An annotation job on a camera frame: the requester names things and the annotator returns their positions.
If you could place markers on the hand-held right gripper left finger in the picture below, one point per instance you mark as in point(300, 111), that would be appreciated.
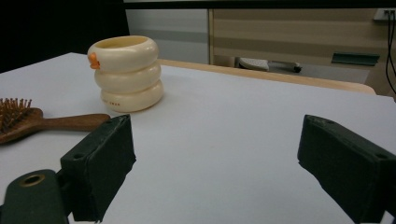
point(99, 161)

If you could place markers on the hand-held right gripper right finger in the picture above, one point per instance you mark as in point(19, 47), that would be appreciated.
point(345, 161)

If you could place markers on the wooden hairbrush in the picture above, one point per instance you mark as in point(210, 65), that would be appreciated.
point(62, 123)

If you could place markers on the cream ringed duck container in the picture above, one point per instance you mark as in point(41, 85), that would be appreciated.
point(129, 77)

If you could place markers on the green flat tray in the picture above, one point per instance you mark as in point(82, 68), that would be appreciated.
point(355, 59)

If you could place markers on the white foot pedal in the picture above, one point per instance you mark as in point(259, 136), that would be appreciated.
point(253, 64)

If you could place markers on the beige wooden cabinet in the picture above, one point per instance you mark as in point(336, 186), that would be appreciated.
point(295, 34)

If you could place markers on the white power strip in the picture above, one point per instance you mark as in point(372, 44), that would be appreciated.
point(383, 15)

